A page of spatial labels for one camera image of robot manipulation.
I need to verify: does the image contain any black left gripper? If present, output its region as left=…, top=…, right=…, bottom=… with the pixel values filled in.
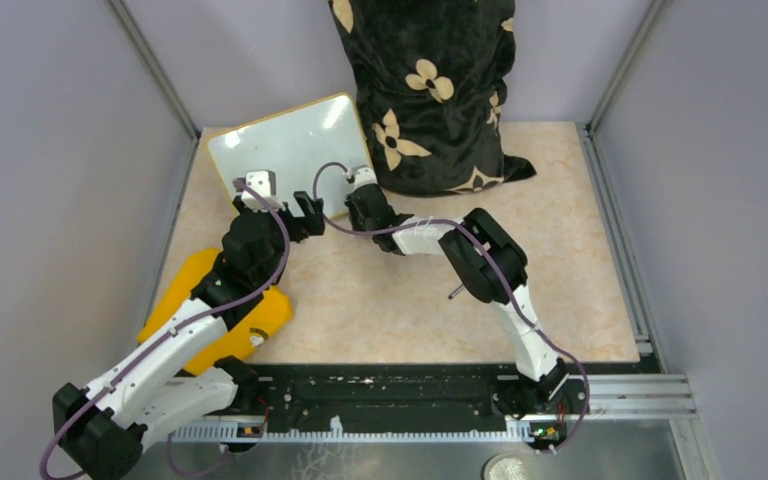
left=234, top=189, right=325, bottom=285

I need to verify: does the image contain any yellow-framed whiteboard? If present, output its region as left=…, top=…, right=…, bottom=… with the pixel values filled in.
left=207, top=93, right=371, bottom=219

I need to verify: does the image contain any whiteboard marker pen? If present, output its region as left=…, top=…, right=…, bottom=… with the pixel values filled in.
left=447, top=286, right=463, bottom=300

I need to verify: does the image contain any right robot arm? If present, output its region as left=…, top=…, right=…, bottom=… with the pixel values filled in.
left=345, top=184, right=569, bottom=412

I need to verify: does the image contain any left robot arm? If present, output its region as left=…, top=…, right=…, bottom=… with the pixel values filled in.
left=51, top=189, right=326, bottom=479

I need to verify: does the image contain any yellow plastic object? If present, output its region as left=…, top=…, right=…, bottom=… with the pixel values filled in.
left=136, top=248, right=294, bottom=377

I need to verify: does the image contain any black floral pillow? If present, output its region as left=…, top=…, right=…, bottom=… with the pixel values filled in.
left=328, top=0, right=536, bottom=197

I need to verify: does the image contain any round metal disc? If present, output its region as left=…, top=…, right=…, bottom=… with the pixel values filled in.
left=481, top=453, right=533, bottom=480

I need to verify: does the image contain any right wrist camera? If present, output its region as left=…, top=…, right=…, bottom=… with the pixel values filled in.
left=346, top=166, right=378, bottom=189

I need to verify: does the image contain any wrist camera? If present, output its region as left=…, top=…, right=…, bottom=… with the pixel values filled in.
left=232, top=170, right=277, bottom=199
left=346, top=166, right=378, bottom=189

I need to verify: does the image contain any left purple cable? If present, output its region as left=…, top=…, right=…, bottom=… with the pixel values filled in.
left=38, top=180, right=293, bottom=480

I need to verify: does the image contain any purple cable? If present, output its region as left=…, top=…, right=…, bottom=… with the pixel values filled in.
left=311, top=161, right=591, bottom=457
left=38, top=180, right=293, bottom=480

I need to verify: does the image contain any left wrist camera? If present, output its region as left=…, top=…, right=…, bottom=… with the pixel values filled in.
left=232, top=170, right=277, bottom=199

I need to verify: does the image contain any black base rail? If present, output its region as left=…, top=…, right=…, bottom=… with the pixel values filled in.
left=171, top=360, right=591, bottom=455

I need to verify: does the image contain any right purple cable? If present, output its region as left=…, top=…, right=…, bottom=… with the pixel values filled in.
left=311, top=161, right=591, bottom=457

